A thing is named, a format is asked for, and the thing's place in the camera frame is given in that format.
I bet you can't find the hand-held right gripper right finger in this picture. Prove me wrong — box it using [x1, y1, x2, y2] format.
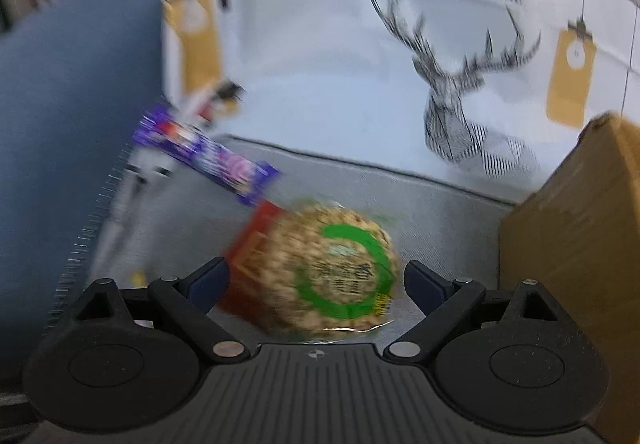
[382, 260, 562, 365]

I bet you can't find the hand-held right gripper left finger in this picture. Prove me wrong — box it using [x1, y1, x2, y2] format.
[74, 257, 252, 364]

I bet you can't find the round green label rice cake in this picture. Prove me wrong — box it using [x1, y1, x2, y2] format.
[257, 201, 402, 341]

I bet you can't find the brown cardboard box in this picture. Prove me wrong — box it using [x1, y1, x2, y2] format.
[499, 111, 640, 444]

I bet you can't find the red snack packet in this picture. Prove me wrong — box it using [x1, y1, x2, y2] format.
[219, 201, 288, 322]

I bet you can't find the clear serrated plastic packet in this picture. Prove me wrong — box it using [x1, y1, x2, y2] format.
[47, 144, 176, 325]

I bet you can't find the purple snack bar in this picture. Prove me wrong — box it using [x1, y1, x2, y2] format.
[131, 104, 281, 207]

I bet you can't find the blue sofa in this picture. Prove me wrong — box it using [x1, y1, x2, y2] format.
[0, 0, 168, 375]

